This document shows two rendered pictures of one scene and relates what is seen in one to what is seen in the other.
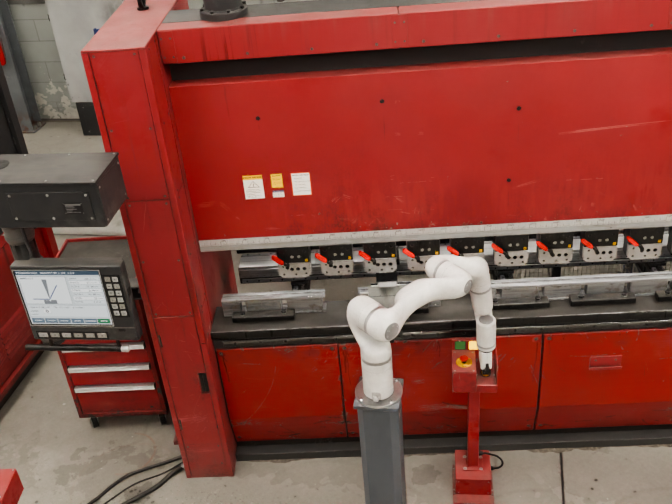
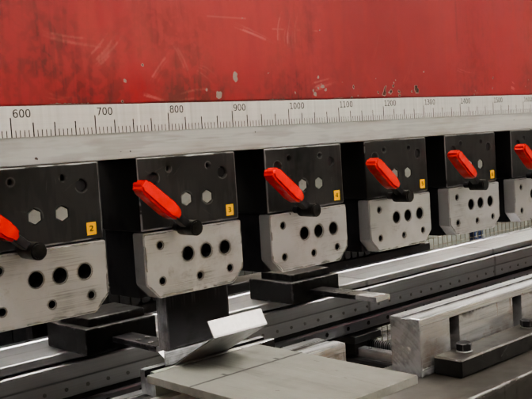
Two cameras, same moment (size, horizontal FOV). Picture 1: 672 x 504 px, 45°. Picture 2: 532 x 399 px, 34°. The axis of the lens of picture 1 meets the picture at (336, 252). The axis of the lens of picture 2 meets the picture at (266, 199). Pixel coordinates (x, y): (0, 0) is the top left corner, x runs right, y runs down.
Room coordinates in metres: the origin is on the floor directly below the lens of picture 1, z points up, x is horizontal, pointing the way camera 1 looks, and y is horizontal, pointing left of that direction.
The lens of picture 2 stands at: (2.41, 0.49, 1.27)
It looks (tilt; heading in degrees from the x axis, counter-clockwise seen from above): 4 degrees down; 313
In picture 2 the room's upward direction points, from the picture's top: 4 degrees counter-clockwise
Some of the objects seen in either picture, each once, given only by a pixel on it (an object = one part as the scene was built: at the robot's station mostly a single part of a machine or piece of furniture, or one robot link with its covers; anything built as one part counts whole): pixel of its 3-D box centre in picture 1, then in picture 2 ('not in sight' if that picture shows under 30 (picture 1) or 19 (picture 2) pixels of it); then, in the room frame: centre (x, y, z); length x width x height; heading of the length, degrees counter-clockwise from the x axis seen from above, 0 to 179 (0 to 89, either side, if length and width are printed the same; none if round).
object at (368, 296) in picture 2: not in sight; (324, 286); (3.35, -0.65, 1.01); 0.26 x 0.12 x 0.05; 176
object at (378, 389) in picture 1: (377, 374); not in sight; (2.46, -0.12, 1.09); 0.19 x 0.19 x 0.18
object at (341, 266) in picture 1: (337, 255); (24, 242); (3.23, 0.00, 1.18); 0.15 x 0.09 x 0.17; 86
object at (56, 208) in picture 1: (70, 262); not in sight; (2.81, 1.06, 1.53); 0.51 x 0.25 x 0.85; 80
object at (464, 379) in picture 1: (474, 366); not in sight; (2.86, -0.58, 0.75); 0.20 x 0.16 x 0.18; 81
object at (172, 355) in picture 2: (386, 275); (194, 321); (3.21, -0.23, 1.05); 0.10 x 0.02 x 0.10; 86
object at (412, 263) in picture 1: (423, 250); (286, 205); (3.20, -0.40, 1.18); 0.15 x 0.09 x 0.17; 86
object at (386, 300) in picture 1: (388, 302); (277, 379); (3.07, -0.22, 1.00); 0.26 x 0.18 x 0.01; 176
